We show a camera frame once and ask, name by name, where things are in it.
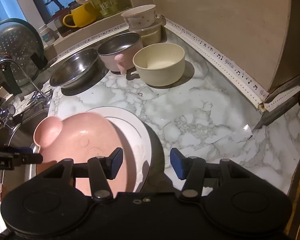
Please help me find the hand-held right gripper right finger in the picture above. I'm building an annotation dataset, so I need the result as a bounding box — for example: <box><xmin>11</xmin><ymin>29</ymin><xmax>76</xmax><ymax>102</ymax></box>
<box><xmin>170</xmin><ymin>148</ymin><xmax>253</xmax><ymax>203</ymax></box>

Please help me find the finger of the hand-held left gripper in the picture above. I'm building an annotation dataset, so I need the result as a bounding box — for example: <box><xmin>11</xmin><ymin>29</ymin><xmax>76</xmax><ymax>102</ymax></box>
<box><xmin>0</xmin><ymin>144</ymin><xmax>32</xmax><ymax>155</ymax></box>
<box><xmin>13</xmin><ymin>154</ymin><xmax>44</xmax><ymax>166</ymax></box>

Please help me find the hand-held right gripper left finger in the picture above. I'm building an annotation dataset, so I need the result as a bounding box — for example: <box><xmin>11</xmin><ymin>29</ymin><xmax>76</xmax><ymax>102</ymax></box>
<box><xmin>36</xmin><ymin>147</ymin><xmax>124</xmax><ymax>203</ymax></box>

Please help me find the pink eared plate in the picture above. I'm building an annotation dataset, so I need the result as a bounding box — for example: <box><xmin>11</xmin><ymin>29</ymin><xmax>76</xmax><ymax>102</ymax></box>
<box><xmin>33</xmin><ymin>112</ymin><xmax>138</xmax><ymax>197</ymax></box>

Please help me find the steel sink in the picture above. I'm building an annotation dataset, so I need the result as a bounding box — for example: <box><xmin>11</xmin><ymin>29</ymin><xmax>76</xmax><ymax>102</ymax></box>
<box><xmin>2</xmin><ymin>109</ymin><xmax>52</xmax><ymax>183</ymax></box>

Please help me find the white round plate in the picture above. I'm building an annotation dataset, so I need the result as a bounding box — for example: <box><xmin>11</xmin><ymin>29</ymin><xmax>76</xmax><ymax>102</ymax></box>
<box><xmin>86</xmin><ymin>106</ymin><xmax>151</xmax><ymax>193</ymax></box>

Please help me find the chrome faucet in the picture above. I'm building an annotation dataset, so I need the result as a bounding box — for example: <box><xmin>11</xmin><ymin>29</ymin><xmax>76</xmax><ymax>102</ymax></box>
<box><xmin>0</xmin><ymin>57</ymin><xmax>53</xmax><ymax>130</ymax></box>

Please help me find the pink steel-lined bowl with feet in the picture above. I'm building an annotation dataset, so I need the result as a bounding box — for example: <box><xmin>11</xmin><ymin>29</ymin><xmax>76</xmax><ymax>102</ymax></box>
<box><xmin>97</xmin><ymin>32</ymin><xmax>143</xmax><ymax>75</ymax></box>

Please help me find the cream bowl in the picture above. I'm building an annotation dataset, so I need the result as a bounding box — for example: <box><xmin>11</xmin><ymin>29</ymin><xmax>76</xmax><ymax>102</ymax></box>
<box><xmin>133</xmin><ymin>43</ymin><xmax>186</xmax><ymax>86</ymax></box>

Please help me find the stainless steel bowl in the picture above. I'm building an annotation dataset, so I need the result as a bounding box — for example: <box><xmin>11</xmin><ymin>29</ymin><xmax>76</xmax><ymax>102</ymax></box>
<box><xmin>49</xmin><ymin>48</ymin><xmax>100</xmax><ymax>89</ymax></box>

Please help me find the green rimmed colander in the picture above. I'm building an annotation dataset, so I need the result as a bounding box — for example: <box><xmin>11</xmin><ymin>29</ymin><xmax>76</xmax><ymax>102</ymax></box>
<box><xmin>0</xmin><ymin>18</ymin><xmax>48</xmax><ymax>96</ymax></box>

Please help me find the note-printed white edge strip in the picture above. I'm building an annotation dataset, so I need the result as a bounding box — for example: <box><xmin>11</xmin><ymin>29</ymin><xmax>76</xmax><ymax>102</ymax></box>
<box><xmin>49</xmin><ymin>14</ymin><xmax>300</xmax><ymax>112</ymax></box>

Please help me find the white jar with blue label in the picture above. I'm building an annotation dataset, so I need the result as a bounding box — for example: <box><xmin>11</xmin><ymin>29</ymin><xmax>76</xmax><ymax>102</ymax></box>
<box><xmin>38</xmin><ymin>24</ymin><xmax>57</xmax><ymax>47</ymax></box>

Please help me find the white floral bowl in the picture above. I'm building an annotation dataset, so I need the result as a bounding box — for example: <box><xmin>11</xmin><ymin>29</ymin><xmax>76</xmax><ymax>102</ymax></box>
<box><xmin>120</xmin><ymin>4</ymin><xmax>157</xmax><ymax>28</ymax></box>

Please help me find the yellow mug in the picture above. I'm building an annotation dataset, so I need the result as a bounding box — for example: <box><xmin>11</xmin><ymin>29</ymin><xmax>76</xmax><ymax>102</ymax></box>
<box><xmin>62</xmin><ymin>2</ymin><xmax>98</xmax><ymax>28</ymax></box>

